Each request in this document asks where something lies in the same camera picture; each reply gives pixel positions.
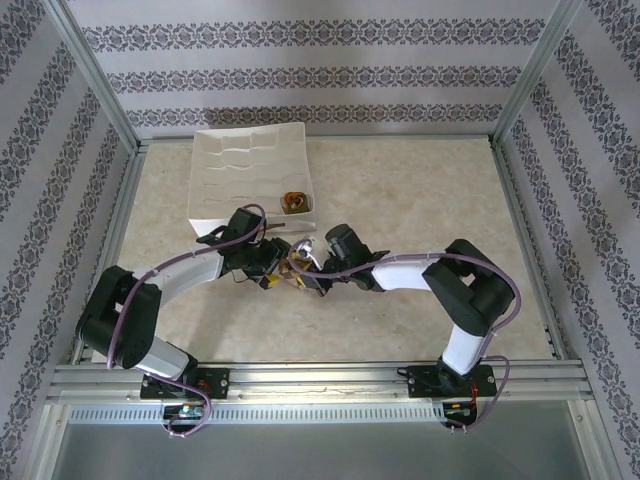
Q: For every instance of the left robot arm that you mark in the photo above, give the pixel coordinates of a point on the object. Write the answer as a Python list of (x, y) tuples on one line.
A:
[(150, 305)]

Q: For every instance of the white divided organizer box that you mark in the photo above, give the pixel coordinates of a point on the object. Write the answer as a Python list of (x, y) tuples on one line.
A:
[(250, 170)]

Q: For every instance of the small circuit board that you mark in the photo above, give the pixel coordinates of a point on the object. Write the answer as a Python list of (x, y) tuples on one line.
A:
[(184, 412), (460, 409)]

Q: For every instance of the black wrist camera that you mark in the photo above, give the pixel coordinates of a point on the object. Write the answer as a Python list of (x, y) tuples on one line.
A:
[(245, 221), (347, 242)]

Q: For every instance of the aluminium side rail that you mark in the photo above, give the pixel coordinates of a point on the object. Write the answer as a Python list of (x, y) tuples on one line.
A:
[(532, 250), (117, 220)]

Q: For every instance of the aluminium frame post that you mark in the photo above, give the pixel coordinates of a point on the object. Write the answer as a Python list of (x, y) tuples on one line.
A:
[(90, 70), (537, 65)]

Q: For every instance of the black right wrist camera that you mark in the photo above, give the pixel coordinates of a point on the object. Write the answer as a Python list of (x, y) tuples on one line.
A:
[(347, 242)]

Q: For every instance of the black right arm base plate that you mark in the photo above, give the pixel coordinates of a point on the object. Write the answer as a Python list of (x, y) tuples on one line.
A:
[(420, 382)]

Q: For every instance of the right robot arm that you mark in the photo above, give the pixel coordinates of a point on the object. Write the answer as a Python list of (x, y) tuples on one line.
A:
[(450, 290)]

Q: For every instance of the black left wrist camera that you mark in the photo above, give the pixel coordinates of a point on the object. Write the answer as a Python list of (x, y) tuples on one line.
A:
[(245, 221)]

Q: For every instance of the aluminium mounting rail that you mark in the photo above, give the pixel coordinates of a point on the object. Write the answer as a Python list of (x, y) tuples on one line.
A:
[(320, 377)]

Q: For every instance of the brown beige patterned sock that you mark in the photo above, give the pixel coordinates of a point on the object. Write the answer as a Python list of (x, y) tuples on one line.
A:
[(294, 274)]

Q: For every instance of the brown round pastry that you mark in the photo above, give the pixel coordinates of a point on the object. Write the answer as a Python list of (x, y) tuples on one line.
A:
[(295, 201)]

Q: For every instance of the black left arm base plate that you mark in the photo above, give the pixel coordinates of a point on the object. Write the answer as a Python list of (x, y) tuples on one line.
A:
[(210, 382)]

